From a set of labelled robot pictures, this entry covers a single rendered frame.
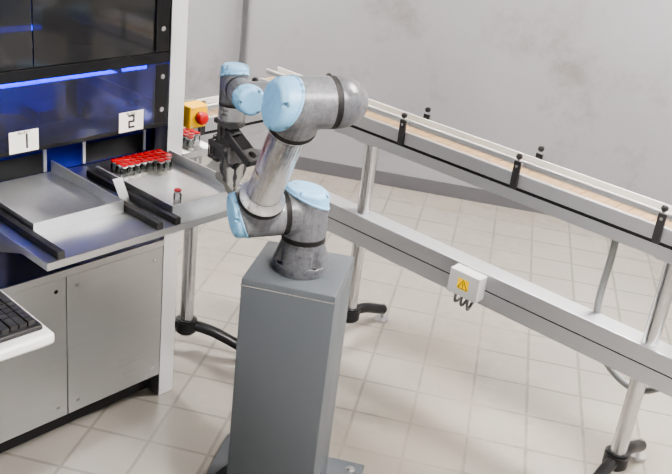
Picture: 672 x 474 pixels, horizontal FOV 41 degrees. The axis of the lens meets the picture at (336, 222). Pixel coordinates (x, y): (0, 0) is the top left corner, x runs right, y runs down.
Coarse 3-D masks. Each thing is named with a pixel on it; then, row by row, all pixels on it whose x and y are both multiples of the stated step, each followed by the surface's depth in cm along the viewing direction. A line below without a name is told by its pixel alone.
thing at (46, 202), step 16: (32, 176) 249; (48, 176) 250; (64, 176) 250; (80, 176) 244; (0, 192) 237; (16, 192) 238; (32, 192) 239; (48, 192) 240; (64, 192) 242; (80, 192) 243; (96, 192) 240; (0, 208) 224; (16, 208) 229; (32, 208) 230; (48, 208) 231; (64, 208) 232; (80, 208) 233; (96, 208) 227; (112, 208) 231; (32, 224) 215; (48, 224) 218; (64, 224) 222
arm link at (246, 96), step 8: (232, 80) 229; (240, 80) 227; (248, 80) 228; (232, 88) 226; (240, 88) 223; (248, 88) 222; (256, 88) 223; (264, 88) 226; (232, 96) 225; (240, 96) 222; (248, 96) 222; (256, 96) 223; (240, 104) 222; (248, 104) 223; (256, 104) 224; (248, 112) 224; (256, 112) 225
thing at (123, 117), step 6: (120, 114) 255; (126, 114) 257; (132, 114) 258; (138, 114) 260; (120, 120) 256; (126, 120) 257; (138, 120) 261; (120, 126) 256; (126, 126) 258; (138, 126) 261; (120, 132) 257
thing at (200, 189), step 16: (176, 160) 269; (192, 160) 265; (112, 176) 248; (144, 176) 258; (160, 176) 259; (176, 176) 261; (192, 176) 262; (208, 176) 261; (144, 192) 240; (160, 192) 249; (192, 192) 251; (208, 192) 252; (224, 192) 246; (176, 208) 234; (192, 208) 239
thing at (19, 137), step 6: (12, 132) 231; (18, 132) 233; (24, 132) 234; (30, 132) 235; (36, 132) 237; (12, 138) 232; (18, 138) 233; (24, 138) 235; (30, 138) 236; (36, 138) 237; (12, 144) 233; (18, 144) 234; (24, 144) 235; (30, 144) 237; (36, 144) 238; (12, 150) 233; (18, 150) 234; (24, 150) 236; (30, 150) 237
